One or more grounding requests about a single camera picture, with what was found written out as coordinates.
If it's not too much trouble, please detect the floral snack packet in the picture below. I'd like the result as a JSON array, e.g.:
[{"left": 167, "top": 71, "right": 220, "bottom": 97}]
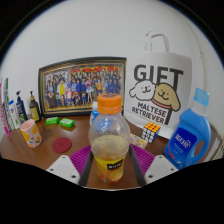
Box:
[{"left": 129, "top": 133, "right": 149, "bottom": 149}]

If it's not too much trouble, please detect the pink and yellow mug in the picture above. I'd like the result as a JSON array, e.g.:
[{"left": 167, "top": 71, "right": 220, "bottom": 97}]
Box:
[{"left": 19, "top": 118, "right": 44, "bottom": 149}]

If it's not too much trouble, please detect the flat round red coaster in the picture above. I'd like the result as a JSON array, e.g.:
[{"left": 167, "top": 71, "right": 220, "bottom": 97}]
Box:
[{"left": 51, "top": 136, "right": 73, "bottom": 154}]

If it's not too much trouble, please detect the brown pump bottle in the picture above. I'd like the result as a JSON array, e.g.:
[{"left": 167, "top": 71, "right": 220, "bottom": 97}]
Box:
[{"left": 28, "top": 90, "right": 42, "bottom": 123}]

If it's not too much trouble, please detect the blue detergent bottle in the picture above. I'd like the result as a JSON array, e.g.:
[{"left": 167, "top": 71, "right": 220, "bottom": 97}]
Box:
[{"left": 163, "top": 87, "right": 212, "bottom": 171}]

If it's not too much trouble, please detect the white printed tote bag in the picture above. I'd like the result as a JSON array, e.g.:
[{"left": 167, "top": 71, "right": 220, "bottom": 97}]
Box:
[{"left": 123, "top": 30, "right": 194, "bottom": 131}]

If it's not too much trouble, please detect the framed group picture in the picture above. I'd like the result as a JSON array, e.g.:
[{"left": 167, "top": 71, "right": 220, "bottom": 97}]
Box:
[{"left": 37, "top": 56, "right": 128, "bottom": 118}]

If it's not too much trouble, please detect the pink and white tube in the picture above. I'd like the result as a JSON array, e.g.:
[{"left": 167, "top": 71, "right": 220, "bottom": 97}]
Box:
[{"left": 0, "top": 83, "right": 11, "bottom": 136}]

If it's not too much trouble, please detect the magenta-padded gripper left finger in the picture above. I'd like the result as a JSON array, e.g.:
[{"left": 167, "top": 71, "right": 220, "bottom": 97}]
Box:
[{"left": 45, "top": 144, "right": 95, "bottom": 186}]

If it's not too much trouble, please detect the orange juice bottle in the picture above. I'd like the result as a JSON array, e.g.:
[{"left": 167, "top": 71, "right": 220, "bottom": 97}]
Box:
[{"left": 88, "top": 93, "right": 132, "bottom": 184}]

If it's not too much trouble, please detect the dark blue pump bottle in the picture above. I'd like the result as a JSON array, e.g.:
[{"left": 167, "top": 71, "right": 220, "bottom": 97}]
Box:
[{"left": 15, "top": 89, "right": 29, "bottom": 124}]

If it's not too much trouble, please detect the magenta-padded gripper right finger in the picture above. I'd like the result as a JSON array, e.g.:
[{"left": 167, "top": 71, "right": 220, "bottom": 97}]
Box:
[{"left": 128, "top": 143, "right": 179, "bottom": 187}]

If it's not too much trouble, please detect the white bottle with blue cap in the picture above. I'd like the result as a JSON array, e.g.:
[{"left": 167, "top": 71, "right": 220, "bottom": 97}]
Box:
[{"left": 8, "top": 99, "right": 22, "bottom": 130}]

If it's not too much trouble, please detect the green packet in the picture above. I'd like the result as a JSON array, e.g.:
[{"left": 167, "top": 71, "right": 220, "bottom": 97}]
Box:
[
  {"left": 58, "top": 117, "right": 76, "bottom": 129},
  {"left": 45, "top": 116, "right": 60, "bottom": 126}
]

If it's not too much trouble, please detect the colourful puzzle cube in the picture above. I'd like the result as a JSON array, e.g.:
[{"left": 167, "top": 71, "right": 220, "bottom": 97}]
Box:
[{"left": 140, "top": 121, "right": 162, "bottom": 144}]

